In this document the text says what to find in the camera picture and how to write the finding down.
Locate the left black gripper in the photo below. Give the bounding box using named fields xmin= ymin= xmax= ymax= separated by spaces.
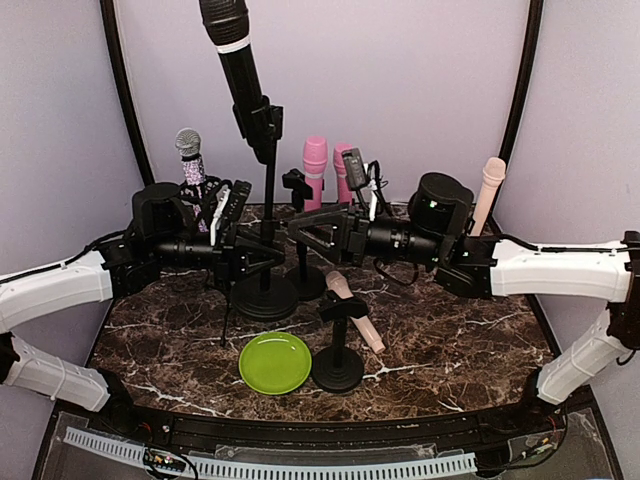
xmin=150 ymin=222 xmax=285 ymax=287

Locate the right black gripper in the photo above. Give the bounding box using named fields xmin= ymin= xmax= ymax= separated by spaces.
xmin=287 ymin=201 xmax=446 ymax=268

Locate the black stand for pink microphone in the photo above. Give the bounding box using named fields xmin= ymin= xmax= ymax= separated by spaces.
xmin=282 ymin=169 xmax=326 ymax=301

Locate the large pale pink microphone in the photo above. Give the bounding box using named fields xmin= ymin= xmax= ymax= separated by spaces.
xmin=326 ymin=270 xmax=387 ymax=355

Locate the black round-base mic stand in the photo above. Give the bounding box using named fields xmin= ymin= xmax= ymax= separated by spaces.
xmin=311 ymin=291 xmax=369 ymax=394

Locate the small pale pink microphone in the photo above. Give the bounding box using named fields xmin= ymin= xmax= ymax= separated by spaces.
xmin=470 ymin=157 xmax=506 ymax=237

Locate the black handheld microphone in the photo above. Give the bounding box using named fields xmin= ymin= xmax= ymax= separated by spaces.
xmin=199 ymin=0 xmax=278 ymax=165

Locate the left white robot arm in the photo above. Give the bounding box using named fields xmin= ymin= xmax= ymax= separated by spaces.
xmin=1 ymin=179 xmax=285 ymax=436

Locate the rhinestone silver-head microphone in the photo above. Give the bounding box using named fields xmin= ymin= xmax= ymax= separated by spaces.
xmin=175 ymin=128 xmax=211 ymax=232

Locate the green round plate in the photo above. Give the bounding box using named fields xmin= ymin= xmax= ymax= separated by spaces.
xmin=238 ymin=332 xmax=312 ymax=396

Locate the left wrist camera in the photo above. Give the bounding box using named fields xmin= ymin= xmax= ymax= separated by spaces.
xmin=209 ymin=180 xmax=252 ymax=246

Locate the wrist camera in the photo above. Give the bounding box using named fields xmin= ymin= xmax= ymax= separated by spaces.
xmin=209 ymin=180 xmax=252 ymax=246
xmin=341 ymin=148 xmax=389 ymax=221

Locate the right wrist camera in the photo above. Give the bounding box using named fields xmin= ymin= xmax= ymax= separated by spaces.
xmin=341 ymin=148 xmax=389 ymax=221

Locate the black tripod shock-mount stand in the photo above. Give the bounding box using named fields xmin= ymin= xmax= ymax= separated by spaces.
xmin=179 ymin=174 xmax=232 ymax=347

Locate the white slotted cable duct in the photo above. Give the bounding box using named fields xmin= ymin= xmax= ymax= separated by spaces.
xmin=63 ymin=427 xmax=477 ymax=479

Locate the black front rail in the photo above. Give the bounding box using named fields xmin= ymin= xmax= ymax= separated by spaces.
xmin=90 ymin=404 xmax=567 ymax=452

